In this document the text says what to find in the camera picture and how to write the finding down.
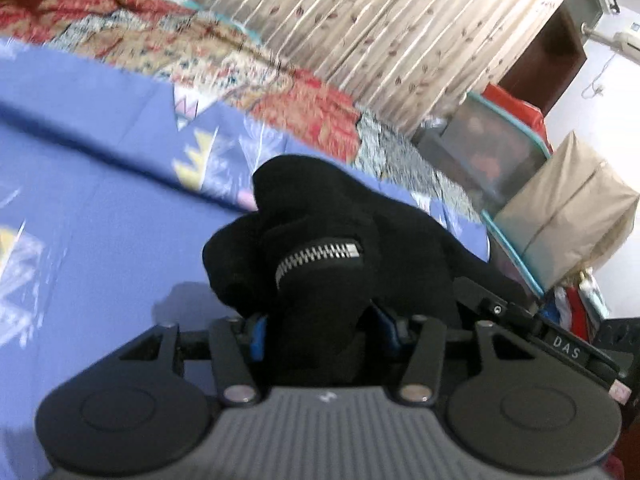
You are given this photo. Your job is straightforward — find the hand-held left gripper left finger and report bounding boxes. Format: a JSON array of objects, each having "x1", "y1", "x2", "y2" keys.
[{"x1": 117, "y1": 312, "x2": 266, "y2": 407}]

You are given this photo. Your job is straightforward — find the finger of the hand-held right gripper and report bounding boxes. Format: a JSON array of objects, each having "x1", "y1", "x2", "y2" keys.
[{"x1": 452, "y1": 276, "x2": 542, "y2": 325}]

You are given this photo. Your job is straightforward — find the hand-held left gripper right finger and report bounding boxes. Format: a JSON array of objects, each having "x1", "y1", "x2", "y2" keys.
[{"x1": 371, "y1": 304, "x2": 506, "y2": 407}]

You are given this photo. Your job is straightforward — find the black pants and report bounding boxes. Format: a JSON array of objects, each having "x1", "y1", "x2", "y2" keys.
[{"x1": 201, "y1": 155, "x2": 543, "y2": 391}]

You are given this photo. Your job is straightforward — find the red and white clothes pile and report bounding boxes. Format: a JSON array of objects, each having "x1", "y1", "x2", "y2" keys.
[{"x1": 542, "y1": 267, "x2": 610, "y2": 343}]

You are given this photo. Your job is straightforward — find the beige fabric bag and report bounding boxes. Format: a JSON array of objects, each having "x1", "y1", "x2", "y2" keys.
[{"x1": 494, "y1": 130, "x2": 640, "y2": 292}]

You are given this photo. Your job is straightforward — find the clear teal-rimmed storage box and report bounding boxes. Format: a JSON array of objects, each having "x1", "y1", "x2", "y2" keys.
[{"x1": 417, "y1": 91, "x2": 552, "y2": 296}]

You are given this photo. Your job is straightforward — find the red cloth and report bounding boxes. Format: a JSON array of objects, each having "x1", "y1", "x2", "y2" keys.
[{"x1": 481, "y1": 82, "x2": 554, "y2": 155}]

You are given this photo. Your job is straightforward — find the blue printed bedsheet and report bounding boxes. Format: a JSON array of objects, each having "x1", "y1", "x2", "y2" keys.
[{"x1": 0, "y1": 37, "x2": 491, "y2": 436}]

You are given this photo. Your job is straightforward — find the dark wooden cabinet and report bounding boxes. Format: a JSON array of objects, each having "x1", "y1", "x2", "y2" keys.
[{"x1": 500, "y1": 7, "x2": 589, "y2": 117}]

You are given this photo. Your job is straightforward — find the beige floral curtain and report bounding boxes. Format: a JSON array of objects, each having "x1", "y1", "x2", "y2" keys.
[{"x1": 120, "y1": 0, "x2": 592, "y2": 137}]

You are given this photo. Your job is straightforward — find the white air conditioner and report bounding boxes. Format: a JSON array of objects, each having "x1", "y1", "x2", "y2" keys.
[{"x1": 582, "y1": 0, "x2": 640, "y2": 58}]

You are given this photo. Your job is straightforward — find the red patchwork quilt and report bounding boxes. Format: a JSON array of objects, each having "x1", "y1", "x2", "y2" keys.
[{"x1": 0, "y1": 0, "x2": 487, "y2": 222}]

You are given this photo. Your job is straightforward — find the white cable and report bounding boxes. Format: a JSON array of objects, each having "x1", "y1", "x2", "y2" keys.
[{"x1": 581, "y1": 49, "x2": 617, "y2": 100}]

